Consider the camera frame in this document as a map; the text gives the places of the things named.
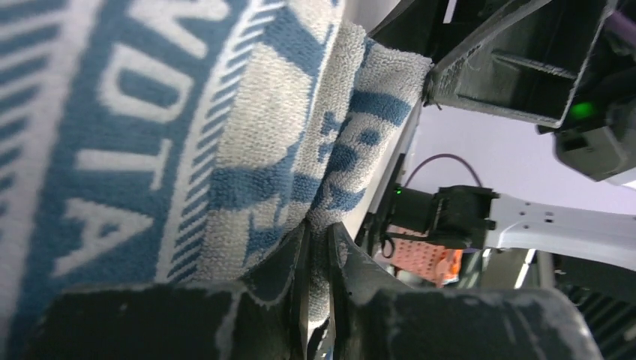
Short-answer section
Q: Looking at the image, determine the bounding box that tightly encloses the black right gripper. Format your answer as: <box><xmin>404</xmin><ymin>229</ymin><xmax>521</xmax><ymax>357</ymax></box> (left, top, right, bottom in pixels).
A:
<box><xmin>370</xmin><ymin>0</ymin><xmax>635</xmax><ymax>185</ymax></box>

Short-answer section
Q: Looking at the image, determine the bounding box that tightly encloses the blue patterned towel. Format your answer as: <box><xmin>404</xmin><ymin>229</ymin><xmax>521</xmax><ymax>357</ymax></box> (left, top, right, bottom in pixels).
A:
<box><xmin>1</xmin><ymin>1</ymin><xmax>432</xmax><ymax>359</ymax></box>

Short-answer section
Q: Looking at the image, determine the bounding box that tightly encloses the pink plastic basket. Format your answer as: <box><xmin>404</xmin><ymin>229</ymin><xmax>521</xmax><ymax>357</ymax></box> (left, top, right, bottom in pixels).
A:
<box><xmin>387</xmin><ymin>225</ymin><xmax>463</xmax><ymax>287</ymax></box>

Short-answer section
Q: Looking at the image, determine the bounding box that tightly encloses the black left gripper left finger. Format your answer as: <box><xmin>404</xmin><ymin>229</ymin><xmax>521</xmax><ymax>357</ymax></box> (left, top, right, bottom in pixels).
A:
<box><xmin>25</xmin><ymin>223</ymin><xmax>311</xmax><ymax>359</ymax></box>

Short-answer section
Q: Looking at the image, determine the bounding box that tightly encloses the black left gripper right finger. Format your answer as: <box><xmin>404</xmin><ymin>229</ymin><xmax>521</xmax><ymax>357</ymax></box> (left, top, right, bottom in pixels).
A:
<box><xmin>328</xmin><ymin>223</ymin><xmax>602</xmax><ymax>360</ymax></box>

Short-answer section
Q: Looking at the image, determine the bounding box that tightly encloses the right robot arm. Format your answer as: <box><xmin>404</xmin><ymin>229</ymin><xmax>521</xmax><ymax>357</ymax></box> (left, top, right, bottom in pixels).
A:
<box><xmin>355</xmin><ymin>1</ymin><xmax>635</xmax><ymax>270</ymax></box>

